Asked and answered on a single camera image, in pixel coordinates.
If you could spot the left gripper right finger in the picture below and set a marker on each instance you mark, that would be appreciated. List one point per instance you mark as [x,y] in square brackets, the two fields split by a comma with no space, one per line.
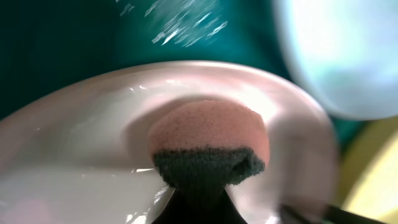
[334,215]

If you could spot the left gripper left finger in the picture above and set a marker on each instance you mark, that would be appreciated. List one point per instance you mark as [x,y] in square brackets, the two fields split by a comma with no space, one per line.
[211,205]

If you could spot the yellow-green plate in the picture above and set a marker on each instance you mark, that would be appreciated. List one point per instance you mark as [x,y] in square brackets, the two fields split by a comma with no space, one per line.
[368,173]

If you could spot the white plate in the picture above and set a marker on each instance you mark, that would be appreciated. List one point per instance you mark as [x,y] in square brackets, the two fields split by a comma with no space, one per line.
[79,155]

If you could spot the light blue plate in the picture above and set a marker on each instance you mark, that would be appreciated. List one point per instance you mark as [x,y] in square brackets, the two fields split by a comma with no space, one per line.
[343,53]

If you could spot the teal plastic serving tray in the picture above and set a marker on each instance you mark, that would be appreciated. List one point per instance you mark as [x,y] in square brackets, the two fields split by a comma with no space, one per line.
[47,45]

